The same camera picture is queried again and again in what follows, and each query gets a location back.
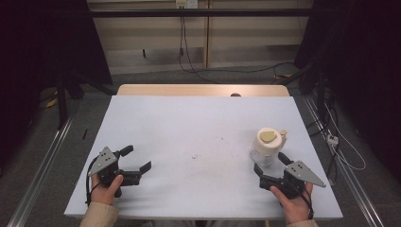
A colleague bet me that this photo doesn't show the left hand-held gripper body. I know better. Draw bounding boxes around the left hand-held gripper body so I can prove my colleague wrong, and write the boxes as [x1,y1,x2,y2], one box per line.
[87,146,142,199]

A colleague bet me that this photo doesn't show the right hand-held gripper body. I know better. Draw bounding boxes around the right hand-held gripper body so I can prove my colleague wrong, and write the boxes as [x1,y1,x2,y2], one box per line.
[258,160,327,201]

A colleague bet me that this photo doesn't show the clear bottle with cream lid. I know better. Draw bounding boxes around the clear bottle with cream lid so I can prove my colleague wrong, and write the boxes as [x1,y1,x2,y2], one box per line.
[250,127,288,168]

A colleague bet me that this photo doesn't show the person's left hand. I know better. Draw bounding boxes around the person's left hand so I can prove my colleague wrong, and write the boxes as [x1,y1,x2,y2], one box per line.
[90,173,125,207]

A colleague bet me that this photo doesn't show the person's right hand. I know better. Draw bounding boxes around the person's right hand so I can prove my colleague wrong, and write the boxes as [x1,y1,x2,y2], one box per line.
[269,182,314,226]

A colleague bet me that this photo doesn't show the white power strip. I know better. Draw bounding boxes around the white power strip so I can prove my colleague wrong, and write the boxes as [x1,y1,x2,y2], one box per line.
[326,133,340,148]

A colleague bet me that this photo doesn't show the white table board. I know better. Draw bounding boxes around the white table board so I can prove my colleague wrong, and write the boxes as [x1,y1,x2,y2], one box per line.
[63,95,344,220]

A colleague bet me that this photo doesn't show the black metal stand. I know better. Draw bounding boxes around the black metal stand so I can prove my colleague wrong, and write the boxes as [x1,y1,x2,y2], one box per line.
[55,70,86,131]

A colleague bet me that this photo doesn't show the dark curtain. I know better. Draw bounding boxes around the dark curtain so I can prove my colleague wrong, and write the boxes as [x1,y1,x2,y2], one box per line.
[0,0,113,178]
[294,0,401,183]

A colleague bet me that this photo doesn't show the black horizontal bar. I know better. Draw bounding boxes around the black horizontal bar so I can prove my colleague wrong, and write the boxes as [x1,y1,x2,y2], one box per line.
[89,8,316,18]

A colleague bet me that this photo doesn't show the left hand-held gripper black cable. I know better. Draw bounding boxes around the left hand-held gripper black cable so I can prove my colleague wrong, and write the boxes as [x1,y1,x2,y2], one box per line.
[84,156,102,208]

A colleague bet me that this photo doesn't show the hand-held gripper black cable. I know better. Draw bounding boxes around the hand-held gripper black cable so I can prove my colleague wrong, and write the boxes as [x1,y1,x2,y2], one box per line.
[84,156,102,208]
[291,181,316,220]

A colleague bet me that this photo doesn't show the right hand-held gripper black cable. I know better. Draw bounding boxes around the right hand-held gripper black cable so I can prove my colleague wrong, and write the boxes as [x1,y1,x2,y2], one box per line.
[291,181,316,220]

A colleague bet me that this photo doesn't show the metal floor rail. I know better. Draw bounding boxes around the metal floor rail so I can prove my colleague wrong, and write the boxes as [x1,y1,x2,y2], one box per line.
[7,116,74,227]
[303,96,386,227]

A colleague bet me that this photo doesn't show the white cable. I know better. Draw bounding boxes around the white cable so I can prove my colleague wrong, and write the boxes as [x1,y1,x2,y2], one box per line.
[323,102,367,172]

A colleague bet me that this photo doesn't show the bundle of black cables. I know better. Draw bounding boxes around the bundle of black cables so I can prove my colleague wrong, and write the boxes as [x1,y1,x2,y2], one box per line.
[306,88,341,187]

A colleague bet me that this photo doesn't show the black floor cable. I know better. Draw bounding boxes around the black floor cable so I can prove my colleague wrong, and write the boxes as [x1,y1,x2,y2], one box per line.
[192,61,296,83]

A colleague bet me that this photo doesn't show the black hanging cable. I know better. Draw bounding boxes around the black hanging cable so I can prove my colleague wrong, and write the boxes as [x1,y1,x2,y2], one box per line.
[177,8,218,85]

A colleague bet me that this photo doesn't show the white wall socket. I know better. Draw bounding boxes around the white wall socket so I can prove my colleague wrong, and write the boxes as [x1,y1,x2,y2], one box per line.
[175,0,200,9]

